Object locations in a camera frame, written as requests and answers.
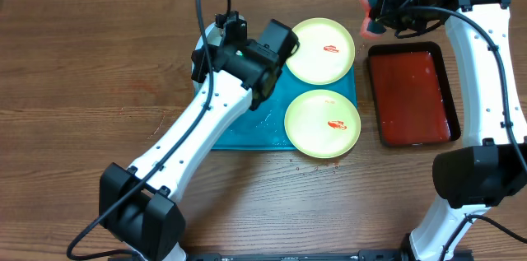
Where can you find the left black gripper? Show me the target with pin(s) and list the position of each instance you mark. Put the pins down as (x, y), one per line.
(199, 64)

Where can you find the dark sponge with pink edge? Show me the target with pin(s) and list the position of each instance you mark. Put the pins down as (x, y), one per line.
(370, 29)

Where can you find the teal plastic serving tray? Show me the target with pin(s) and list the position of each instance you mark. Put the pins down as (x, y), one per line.
(264, 129)

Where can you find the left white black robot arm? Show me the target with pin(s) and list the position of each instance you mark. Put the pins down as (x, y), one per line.
(138, 204)

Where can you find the light blue round plate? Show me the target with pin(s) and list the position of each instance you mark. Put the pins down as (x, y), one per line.
(214, 37)

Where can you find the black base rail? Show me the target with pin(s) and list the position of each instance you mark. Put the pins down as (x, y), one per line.
(362, 255)

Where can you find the black tray with red water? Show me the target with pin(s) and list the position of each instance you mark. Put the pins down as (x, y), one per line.
(412, 96)

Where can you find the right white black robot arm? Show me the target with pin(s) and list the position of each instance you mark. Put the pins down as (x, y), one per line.
(491, 164)

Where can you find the yellow-green round plate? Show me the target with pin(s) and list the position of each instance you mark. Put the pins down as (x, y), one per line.
(326, 52)
(322, 123)

